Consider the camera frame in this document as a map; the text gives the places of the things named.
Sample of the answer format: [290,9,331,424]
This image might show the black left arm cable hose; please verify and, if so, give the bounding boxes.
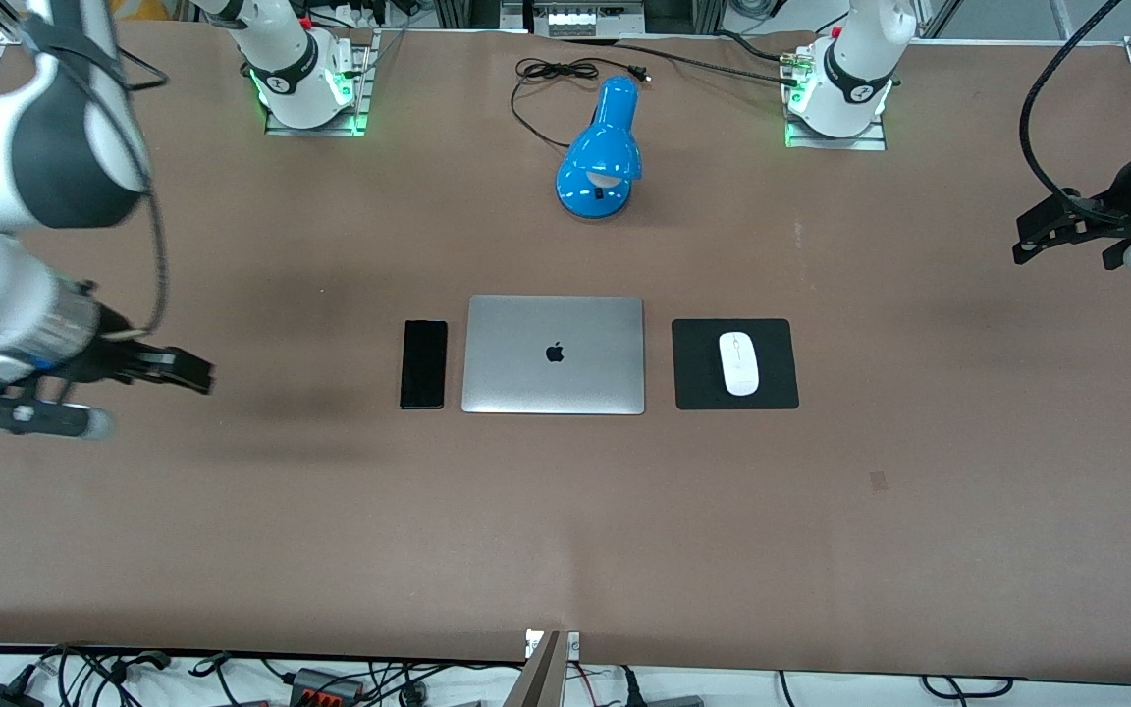
[1019,0,1126,207]

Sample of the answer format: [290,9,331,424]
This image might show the black braided base cable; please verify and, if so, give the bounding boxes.
[565,34,804,89]

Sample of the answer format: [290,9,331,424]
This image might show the black floor cable bundle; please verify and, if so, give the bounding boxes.
[35,643,174,707]

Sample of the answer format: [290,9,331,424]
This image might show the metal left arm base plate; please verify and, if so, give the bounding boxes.
[783,49,889,151]

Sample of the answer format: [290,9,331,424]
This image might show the black smartphone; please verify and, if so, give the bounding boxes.
[400,319,450,410]

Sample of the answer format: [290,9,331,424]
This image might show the white power strip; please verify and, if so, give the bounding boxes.
[546,0,647,38]

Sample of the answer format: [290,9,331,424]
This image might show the white computer mouse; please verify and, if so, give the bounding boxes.
[719,332,762,398]

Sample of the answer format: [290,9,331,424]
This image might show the black looped floor cable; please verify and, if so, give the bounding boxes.
[919,675,1015,701]

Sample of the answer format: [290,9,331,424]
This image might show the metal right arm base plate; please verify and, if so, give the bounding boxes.
[264,29,372,136]

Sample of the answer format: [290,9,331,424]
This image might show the blue desk lamp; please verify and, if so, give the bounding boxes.
[555,76,644,221]

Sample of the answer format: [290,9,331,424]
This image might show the metal camera post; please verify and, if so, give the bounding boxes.
[516,629,582,707]

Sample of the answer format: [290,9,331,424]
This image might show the black square mouse pad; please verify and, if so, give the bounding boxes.
[672,317,800,410]

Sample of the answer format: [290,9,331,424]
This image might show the grey terminal block orange levers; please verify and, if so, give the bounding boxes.
[286,668,366,707]

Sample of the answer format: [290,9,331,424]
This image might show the silver closed laptop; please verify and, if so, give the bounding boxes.
[460,295,646,416]

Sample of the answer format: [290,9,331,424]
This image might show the black lamp power cord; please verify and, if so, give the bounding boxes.
[510,57,652,151]

